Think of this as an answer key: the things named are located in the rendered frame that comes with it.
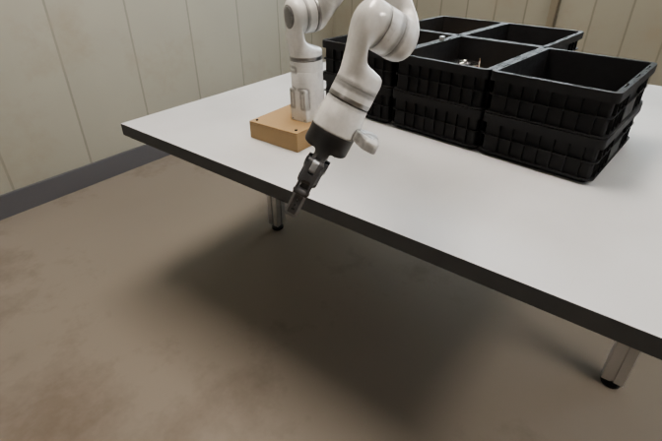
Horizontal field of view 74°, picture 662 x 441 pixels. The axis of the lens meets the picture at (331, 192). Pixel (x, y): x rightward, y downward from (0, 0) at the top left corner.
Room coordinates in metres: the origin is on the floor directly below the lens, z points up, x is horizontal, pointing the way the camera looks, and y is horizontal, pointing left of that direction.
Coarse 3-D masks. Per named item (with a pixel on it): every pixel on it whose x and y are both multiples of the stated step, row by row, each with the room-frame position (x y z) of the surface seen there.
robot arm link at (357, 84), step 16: (368, 0) 0.68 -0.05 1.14; (368, 16) 0.66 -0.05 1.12; (384, 16) 0.66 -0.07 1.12; (352, 32) 0.67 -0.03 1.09; (368, 32) 0.65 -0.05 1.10; (384, 32) 0.66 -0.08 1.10; (352, 48) 0.66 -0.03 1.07; (368, 48) 0.66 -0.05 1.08; (352, 64) 0.65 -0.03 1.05; (336, 80) 0.67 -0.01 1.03; (352, 80) 0.65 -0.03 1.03; (368, 80) 0.65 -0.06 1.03; (336, 96) 0.65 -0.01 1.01; (352, 96) 0.64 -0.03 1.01; (368, 96) 0.65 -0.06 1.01
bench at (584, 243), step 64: (128, 128) 1.32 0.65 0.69; (192, 128) 1.30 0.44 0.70; (384, 128) 1.31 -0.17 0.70; (640, 128) 1.31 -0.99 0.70; (320, 192) 0.89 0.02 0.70; (384, 192) 0.89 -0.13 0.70; (448, 192) 0.89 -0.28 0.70; (512, 192) 0.90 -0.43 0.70; (576, 192) 0.90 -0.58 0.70; (640, 192) 0.90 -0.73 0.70; (448, 256) 0.66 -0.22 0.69; (512, 256) 0.65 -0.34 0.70; (576, 256) 0.65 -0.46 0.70; (640, 256) 0.65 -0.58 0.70; (576, 320) 0.52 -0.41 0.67; (640, 320) 0.49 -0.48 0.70
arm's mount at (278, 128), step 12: (288, 108) 1.33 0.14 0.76; (252, 120) 1.23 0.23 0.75; (264, 120) 1.23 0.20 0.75; (276, 120) 1.22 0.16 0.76; (288, 120) 1.22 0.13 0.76; (252, 132) 1.22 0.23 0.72; (264, 132) 1.19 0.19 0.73; (276, 132) 1.16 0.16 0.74; (288, 132) 1.14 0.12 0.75; (300, 132) 1.13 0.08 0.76; (276, 144) 1.16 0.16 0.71; (288, 144) 1.14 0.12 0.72; (300, 144) 1.13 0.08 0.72
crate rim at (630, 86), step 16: (544, 48) 1.39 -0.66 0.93; (512, 64) 1.19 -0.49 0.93; (656, 64) 1.19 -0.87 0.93; (496, 80) 1.10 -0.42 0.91; (512, 80) 1.08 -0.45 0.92; (528, 80) 1.05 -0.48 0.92; (544, 80) 1.03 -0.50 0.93; (640, 80) 1.06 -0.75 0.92; (576, 96) 0.97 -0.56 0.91; (592, 96) 0.95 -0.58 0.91; (608, 96) 0.93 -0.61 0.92; (624, 96) 0.94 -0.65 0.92
